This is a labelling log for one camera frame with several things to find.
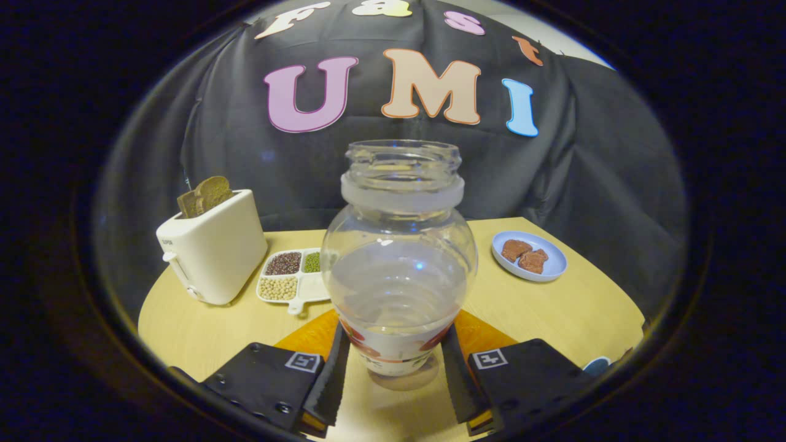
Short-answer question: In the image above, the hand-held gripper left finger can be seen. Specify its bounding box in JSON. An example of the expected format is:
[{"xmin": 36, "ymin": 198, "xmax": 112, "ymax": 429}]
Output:
[{"xmin": 169, "ymin": 309, "xmax": 351, "ymax": 438}]

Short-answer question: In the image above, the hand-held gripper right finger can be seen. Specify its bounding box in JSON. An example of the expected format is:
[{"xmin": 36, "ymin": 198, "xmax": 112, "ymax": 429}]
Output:
[{"xmin": 441, "ymin": 309, "xmax": 597, "ymax": 436}]

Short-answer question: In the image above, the white divided tray with beans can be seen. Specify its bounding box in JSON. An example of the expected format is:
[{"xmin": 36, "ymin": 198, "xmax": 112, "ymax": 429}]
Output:
[{"xmin": 256, "ymin": 247, "xmax": 332, "ymax": 316}]

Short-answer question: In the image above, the wooden table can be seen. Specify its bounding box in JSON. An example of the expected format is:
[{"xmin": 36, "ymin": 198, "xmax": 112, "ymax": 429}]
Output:
[{"xmin": 138, "ymin": 216, "xmax": 645, "ymax": 442}]

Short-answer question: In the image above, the brown meat piece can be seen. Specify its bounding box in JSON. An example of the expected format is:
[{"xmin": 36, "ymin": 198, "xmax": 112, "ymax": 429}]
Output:
[
  {"xmin": 501, "ymin": 239, "xmax": 534, "ymax": 263},
  {"xmin": 518, "ymin": 249, "xmax": 549, "ymax": 275}
]

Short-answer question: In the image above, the light blue plate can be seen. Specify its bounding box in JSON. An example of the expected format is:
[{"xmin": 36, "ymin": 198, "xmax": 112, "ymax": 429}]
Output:
[{"xmin": 491, "ymin": 231, "xmax": 568, "ymax": 283}]

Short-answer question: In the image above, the white toaster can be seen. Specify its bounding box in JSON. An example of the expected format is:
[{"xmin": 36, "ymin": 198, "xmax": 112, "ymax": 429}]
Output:
[{"xmin": 156, "ymin": 189, "xmax": 269, "ymax": 306}]

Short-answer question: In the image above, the black backdrop cloth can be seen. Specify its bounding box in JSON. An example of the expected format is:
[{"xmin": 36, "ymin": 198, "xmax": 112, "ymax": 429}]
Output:
[{"xmin": 95, "ymin": 0, "xmax": 687, "ymax": 320}]

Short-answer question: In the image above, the brown toast slice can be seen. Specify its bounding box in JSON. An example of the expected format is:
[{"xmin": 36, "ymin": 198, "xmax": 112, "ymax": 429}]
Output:
[
  {"xmin": 177, "ymin": 190, "xmax": 201, "ymax": 220},
  {"xmin": 195, "ymin": 176, "xmax": 234, "ymax": 215}
]

